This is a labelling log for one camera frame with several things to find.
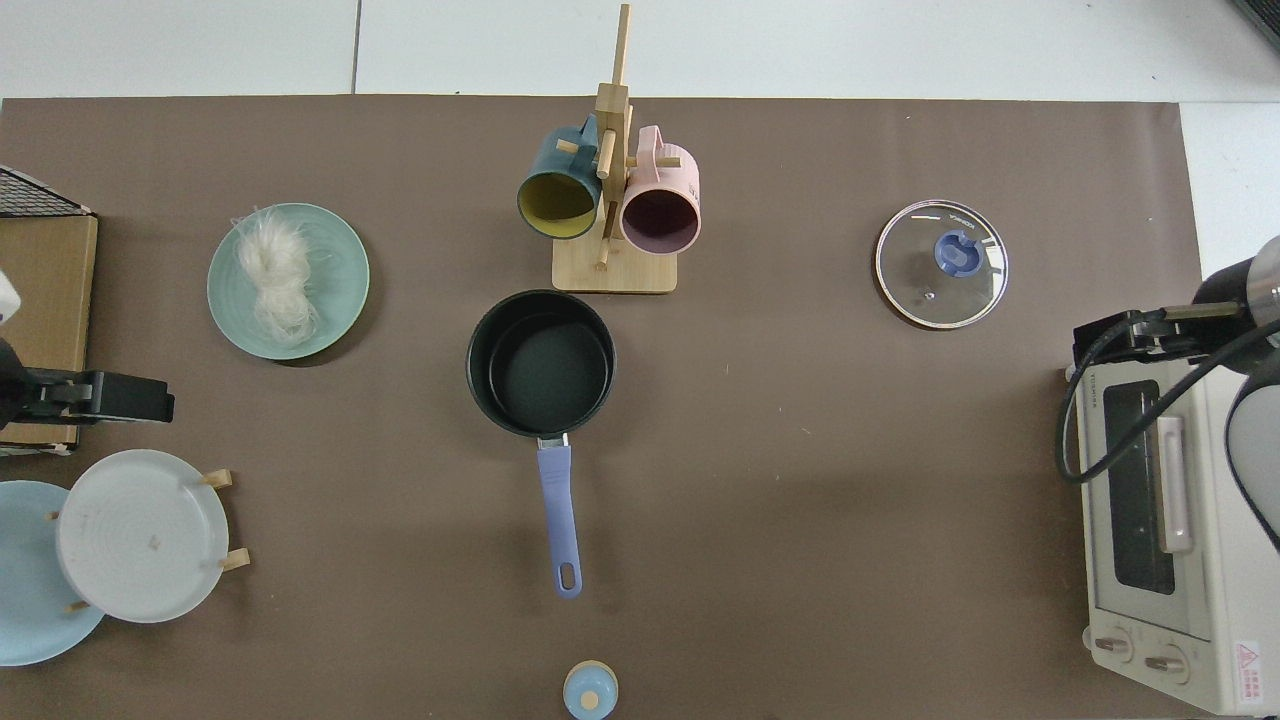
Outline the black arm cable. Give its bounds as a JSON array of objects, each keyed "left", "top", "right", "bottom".
[{"left": 1058, "top": 318, "right": 1280, "bottom": 486}]

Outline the pale toaster oven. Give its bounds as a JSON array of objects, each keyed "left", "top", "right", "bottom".
[{"left": 1065, "top": 332, "right": 1280, "bottom": 717}]

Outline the wooden plate rack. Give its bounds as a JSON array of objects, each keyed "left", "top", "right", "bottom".
[{"left": 45, "top": 468, "right": 251, "bottom": 614}]

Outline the light blue plate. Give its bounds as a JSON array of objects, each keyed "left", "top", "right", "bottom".
[{"left": 0, "top": 480, "right": 106, "bottom": 668}]

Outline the small blue round thing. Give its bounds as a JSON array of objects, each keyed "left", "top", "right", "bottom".
[{"left": 563, "top": 661, "right": 620, "bottom": 720}]

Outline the white vermicelli bundle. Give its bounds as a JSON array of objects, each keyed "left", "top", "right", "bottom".
[{"left": 232, "top": 207, "right": 321, "bottom": 346}]

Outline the glass lid with blue knob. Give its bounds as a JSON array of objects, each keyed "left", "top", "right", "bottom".
[{"left": 874, "top": 199, "right": 1009, "bottom": 331}]

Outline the grey plate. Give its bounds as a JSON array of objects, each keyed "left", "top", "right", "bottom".
[{"left": 55, "top": 449, "right": 230, "bottom": 625}]

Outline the dark grey slanted object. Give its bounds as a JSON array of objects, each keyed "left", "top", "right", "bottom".
[{"left": 1228, "top": 0, "right": 1280, "bottom": 53}]

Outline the wire basket with wooden floor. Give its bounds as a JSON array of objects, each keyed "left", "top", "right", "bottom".
[{"left": 0, "top": 165, "right": 101, "bottom": 458}]

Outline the wooden cup stand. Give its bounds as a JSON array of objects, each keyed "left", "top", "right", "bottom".
[{"left": 552, "top": 3, "right": 681, "bottom": 295}]

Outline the black pot with blue handle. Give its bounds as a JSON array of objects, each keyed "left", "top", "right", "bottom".
[{"left": 465, "top": 290, "right": 618, "bottom": 601}]

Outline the dark teal mug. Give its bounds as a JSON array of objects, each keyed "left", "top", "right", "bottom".
[{"left": 516, "top": 113, "right": 604, "bottom": 241}]

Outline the pale green plate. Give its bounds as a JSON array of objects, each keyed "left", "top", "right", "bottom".
[{"left": 207, "top": 203, "right": 371, "bottom": 361}]

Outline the brown table cloth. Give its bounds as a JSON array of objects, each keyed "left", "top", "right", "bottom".
[{"left": 0, "top": 95, "right": 1206, "bottom": 720}]

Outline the pink ribbed mug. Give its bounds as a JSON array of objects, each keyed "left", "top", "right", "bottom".
[{"left": 619, "top": 125, "right": 702, "bottom": 254}]

